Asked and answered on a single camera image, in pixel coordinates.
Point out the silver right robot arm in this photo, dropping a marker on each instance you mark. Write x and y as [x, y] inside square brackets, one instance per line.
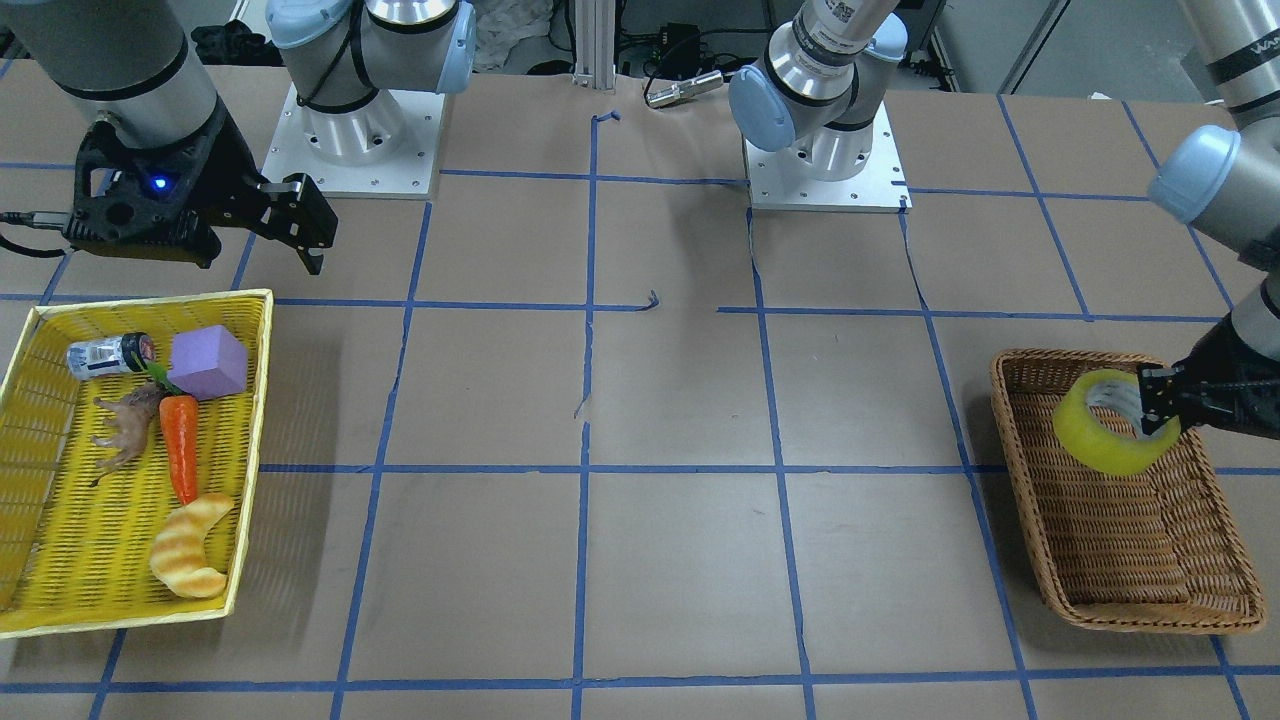
[133, 59]

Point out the yellow tape roll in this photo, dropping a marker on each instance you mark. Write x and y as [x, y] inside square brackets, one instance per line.
[1099, 422]

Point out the purple foam cube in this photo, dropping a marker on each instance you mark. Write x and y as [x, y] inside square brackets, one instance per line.
[208, 362]

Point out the small black-capped bottle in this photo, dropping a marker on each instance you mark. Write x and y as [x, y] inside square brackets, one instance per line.
[114, 355]

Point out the brown toy animal figure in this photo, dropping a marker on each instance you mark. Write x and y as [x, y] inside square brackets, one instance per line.
[131, 418]

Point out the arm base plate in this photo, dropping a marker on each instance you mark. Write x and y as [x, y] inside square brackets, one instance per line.
[833, 170]
[400, 160]

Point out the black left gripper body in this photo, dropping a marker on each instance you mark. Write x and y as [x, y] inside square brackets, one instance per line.
[1238, 385]

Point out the orange toy carrot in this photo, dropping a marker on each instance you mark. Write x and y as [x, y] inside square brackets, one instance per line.
[178, 415]

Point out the aluminium frame post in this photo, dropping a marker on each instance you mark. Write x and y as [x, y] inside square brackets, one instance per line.
[594, 42]

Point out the brown wicker basket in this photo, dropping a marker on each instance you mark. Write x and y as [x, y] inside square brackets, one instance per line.
[1156, 552]

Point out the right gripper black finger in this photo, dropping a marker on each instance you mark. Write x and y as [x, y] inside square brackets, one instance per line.
[293, 211]

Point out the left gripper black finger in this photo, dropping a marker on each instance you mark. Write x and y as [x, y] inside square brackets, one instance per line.
[1157, 386]

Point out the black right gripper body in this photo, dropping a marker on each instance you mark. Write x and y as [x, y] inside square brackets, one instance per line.
[222, 168]

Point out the silver cylindrical connector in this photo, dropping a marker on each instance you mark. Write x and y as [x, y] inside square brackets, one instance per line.
[684, 90]

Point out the toy croissant bread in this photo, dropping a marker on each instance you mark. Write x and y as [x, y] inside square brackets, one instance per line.
[178, 558]

